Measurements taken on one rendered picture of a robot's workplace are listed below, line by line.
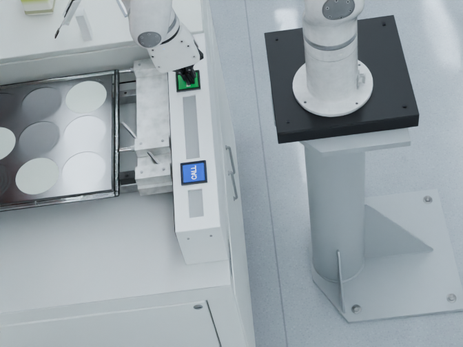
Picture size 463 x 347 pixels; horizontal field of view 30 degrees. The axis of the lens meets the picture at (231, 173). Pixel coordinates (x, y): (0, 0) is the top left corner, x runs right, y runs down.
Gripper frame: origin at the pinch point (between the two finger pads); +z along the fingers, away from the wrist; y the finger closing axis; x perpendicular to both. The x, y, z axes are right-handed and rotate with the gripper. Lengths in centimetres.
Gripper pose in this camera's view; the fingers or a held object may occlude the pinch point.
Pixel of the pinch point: (188, 74)
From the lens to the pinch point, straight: 198.4
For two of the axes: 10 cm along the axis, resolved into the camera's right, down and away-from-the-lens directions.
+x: -0.7, -8.1, 5.8
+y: 9.4, -2.4, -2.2
